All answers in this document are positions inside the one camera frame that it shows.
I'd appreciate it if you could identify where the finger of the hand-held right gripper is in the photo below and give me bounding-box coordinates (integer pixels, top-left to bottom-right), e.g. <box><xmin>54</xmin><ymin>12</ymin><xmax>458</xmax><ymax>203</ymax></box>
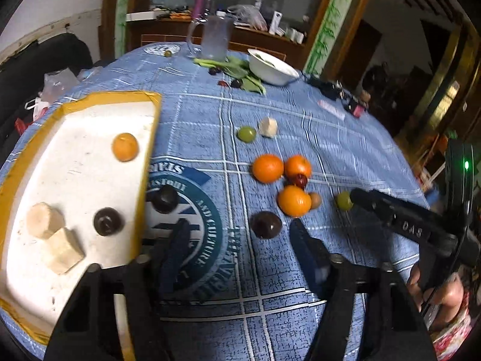
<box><xmin>349</xmin><ymin>189</ymin><xmax>458</xmax><ymax>252</ymax></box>

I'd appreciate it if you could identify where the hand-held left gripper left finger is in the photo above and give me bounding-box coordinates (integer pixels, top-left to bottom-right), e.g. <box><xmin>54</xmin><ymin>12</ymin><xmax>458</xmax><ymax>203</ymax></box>
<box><xmin>44</xmin><ymin>219</ymin><xmax>193</xmax><ymax>361</ymax></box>

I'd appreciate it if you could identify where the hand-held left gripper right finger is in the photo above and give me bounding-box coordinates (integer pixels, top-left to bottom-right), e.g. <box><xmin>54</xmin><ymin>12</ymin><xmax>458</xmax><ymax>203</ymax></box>
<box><xmin>289</xmin><ymin>218</ymin><xmax>438</xmax><ymax>361</ymax></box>

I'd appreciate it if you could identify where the dark plum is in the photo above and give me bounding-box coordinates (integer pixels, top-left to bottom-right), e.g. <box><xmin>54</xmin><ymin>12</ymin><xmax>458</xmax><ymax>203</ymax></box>
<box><xmin>149</xmin><ymin>185</ymin><xmax>179</xmax><ymax>213</ymax></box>
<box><xmin>251</xmin><ymin>211</ymin><xmax>282</xmax><ymax>239</ymax></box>
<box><xmin>93</xmin><ymin>208</ymin><xmax>124</xmax><ymax>237</ymax></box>

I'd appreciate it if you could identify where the orange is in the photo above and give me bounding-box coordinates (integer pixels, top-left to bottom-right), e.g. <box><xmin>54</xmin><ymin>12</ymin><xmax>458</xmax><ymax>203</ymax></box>
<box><xmin>252</xmin><ymin>153</ymin><xmax>285</xmax><ymax>184</ymax></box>
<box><xmin>113</xmin><ymin>132</ymin><xmax>139</xmax><ymax>162</ymax></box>
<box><xmin>284</xmin><ymin>155</ymin><xmax>312</xmax><ymax>179</ymax></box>
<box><xmin>278</xmin><ymin>185</ymin><xmax>312</xmax><ymax>218</ymax></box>

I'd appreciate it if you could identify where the yellow-rimmed white tray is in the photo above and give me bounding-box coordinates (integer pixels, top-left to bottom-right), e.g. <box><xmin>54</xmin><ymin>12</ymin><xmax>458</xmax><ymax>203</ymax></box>
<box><xmin>0</xmin><ymin>90</ymin><xmax>163</xmax><ymax>361</ymax></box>

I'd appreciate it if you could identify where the beige fruit chunk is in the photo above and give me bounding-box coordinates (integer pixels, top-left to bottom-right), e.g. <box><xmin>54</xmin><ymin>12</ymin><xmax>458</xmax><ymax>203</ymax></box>
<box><xmin>259</xmin><ymin>117</ymin><xmax>279</xmax><ymax>138</ymax></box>

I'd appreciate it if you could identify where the person's right hand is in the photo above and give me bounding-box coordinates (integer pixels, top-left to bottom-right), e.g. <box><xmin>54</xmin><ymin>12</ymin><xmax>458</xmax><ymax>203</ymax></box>
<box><xmin>408</xmin><ymin>265</ymin><xmax>467</xmax><ymax>329</ymax></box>

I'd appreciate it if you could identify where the blue plaid tablecloth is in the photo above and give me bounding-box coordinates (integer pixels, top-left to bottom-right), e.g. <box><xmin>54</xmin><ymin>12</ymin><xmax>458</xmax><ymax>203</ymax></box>
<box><xmin>0</xmin><ymin>41</ymin><xmax>433</xmax><ymax>361</ymax></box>

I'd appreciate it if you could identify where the angular banana piece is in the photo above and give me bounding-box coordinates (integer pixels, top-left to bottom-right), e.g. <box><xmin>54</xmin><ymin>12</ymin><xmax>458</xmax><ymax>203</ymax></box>
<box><xmin>45</xmin><ymin>227</ymin><xmax>85</xmax><ymax>275</ymax></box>

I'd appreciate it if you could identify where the red and black device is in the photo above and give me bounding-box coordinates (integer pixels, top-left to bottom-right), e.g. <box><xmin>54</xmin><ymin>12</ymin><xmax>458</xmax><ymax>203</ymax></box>
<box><xmin>344</xmin><ymin>96</ymin><xmax>371</xmax><ymax>118</ymax></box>

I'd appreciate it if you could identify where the pink packet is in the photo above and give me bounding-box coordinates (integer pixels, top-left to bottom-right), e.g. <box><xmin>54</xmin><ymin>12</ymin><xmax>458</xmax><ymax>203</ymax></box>
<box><xmin>317</xmin><ymin>100</ymin><xmax>345</xmax><ymax>120</ymax></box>

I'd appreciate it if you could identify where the floral patterned clothing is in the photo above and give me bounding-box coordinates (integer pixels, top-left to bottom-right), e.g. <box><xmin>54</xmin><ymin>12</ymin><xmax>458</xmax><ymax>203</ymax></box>
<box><xmin>432</xmin><ymin>289</ymin><xmax>478</xmax><ymax>361</ymax></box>

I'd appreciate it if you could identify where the round banana piece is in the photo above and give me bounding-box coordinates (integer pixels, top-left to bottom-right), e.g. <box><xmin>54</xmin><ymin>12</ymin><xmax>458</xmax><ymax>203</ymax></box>
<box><xmin>26</xmin><ymin>202</ymin><xmax>65</xmax><ymax>239</ymax></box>

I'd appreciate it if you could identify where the white bowl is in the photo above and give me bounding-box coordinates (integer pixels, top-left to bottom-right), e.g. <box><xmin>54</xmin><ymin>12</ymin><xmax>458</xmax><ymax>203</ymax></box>
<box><xmin>247</xmin><ymin>48</ymin><xmax>300</xmax><ymax>86</ymax></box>

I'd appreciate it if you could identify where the green leafy vegetable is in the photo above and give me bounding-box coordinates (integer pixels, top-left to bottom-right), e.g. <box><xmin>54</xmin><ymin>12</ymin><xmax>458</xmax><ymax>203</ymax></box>
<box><xmin>193</xmin><ymin>56</ymin><xmax>267</xmax><ymax>95</ymax></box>

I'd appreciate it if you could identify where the white plastic bag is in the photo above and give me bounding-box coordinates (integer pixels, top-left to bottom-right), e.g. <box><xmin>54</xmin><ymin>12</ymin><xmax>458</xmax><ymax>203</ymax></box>
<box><xmin>24</xmin><ymin>96</ymin><xmax>51</xmax><ymax>121</ymax></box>

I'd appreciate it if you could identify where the clear plastic bag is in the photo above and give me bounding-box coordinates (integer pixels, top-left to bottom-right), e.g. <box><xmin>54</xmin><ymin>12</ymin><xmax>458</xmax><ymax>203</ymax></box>
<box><xmin>43</xmin><ymin>69</ymin><xmax>79</xmax><ymax>102</ymax></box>

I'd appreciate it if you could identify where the clear glass pitcher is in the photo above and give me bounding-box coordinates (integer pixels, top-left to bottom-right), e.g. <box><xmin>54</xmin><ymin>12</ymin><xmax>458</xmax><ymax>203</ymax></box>
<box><xmin>185</xmin><ymin>14</ymin><xmax>234</xmax><ymax>63</ymax></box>

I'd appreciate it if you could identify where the wooden cabinet with mirror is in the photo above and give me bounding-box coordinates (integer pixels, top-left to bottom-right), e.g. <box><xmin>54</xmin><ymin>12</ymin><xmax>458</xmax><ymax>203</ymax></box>
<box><xmin>101</xmin><ymin>0</ymin><xmax>380</xmax><ymax>72</ymax></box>

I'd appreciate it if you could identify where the tall white box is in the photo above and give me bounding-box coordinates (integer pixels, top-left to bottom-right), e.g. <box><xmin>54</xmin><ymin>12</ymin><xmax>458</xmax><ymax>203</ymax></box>
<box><xmin>268</xmin><ymin>11</ymin><xmax>283</xmax><ymax>35</ymax></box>

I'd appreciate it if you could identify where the black sofa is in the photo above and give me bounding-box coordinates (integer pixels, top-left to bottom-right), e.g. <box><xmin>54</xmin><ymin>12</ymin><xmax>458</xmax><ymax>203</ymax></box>
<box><xmin>0</xmin><ymin>34</ymin><xmax>94</xmax><ymax>151</ymax></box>

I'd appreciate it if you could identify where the flat white box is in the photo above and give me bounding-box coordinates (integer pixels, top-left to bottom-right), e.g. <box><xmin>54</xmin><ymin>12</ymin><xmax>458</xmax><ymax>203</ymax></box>
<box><xmin>126</xmin><ymin>11</ymin><xmax>158</xmax><ymax>22</ymax></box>

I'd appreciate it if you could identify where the crumpled plastic bag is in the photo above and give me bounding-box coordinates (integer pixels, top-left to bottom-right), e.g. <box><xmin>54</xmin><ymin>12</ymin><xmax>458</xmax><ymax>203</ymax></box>
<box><xmin>227</xmin><ymin>5</ymin><xmax>268</xmax><ymax>31</ymax></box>

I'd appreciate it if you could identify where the purple bottle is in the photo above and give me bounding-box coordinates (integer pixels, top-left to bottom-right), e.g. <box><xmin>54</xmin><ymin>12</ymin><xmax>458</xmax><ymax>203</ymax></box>
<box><xmin>192</xmin><ymin>0</ymin><xmax>209</xmax><ymax>21</ymax></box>

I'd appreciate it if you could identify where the black charger with cables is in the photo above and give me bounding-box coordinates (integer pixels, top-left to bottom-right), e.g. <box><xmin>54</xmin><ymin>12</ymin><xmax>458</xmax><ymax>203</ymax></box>
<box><xmin>306</xmin><ymin>75</ymin><xmax>348</xmax><ymax>100</ymax></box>

